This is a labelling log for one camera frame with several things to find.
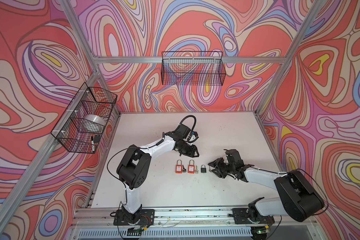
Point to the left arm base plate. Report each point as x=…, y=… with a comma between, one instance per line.
x=133, y=217

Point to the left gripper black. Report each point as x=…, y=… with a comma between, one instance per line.
x=192, y=152

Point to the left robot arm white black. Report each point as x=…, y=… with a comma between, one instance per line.
x=134, y=166

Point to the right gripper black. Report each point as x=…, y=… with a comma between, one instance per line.
x=217, y=162

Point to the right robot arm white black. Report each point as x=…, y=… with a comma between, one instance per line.
x=297, y=198

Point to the white tape roll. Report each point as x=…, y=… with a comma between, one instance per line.
x=93, y=123

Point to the aluminium front rail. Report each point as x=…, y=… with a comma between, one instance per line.
x=167, y=217

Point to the small black padlock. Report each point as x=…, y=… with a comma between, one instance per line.
x=203, y=169

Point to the black wire basket back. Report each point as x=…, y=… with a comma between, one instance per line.
x=193, y=68

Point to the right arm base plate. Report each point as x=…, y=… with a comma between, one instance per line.
x=250, y=216

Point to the black wire basket left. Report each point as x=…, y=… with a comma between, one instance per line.
x=69, y=131

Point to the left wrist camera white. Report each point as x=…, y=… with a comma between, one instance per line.
x=193, y=137

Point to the black wire basket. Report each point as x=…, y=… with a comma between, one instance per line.
x=69, y=131
x=193, y=68

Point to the red padlock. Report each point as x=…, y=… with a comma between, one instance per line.
x=179, y=167
x=191, y=167

